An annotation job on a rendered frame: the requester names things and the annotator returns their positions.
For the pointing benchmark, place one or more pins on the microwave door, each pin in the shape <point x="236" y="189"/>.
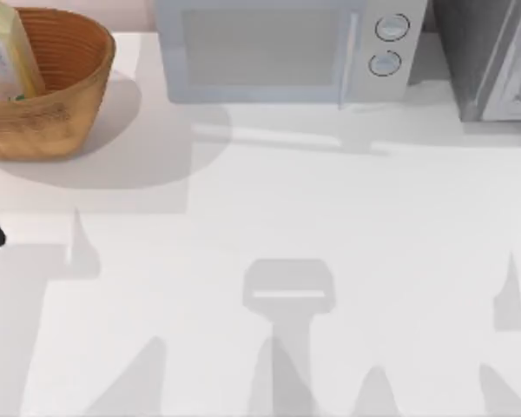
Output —
<point x="260" y="52"/>

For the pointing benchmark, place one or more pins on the pale microwave oven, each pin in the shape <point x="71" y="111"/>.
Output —
<point x="282" y="52"/>

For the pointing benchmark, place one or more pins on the microwave knob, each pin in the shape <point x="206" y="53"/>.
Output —
<point x="385" y="63"/>
<point x="392" y="26"/>

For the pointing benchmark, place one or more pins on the wooden basket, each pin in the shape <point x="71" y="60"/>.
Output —
<point x="65" y="87"/>

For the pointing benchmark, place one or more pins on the yellow bottle with label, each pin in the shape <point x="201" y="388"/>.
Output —
<point x="4" y="56"/>

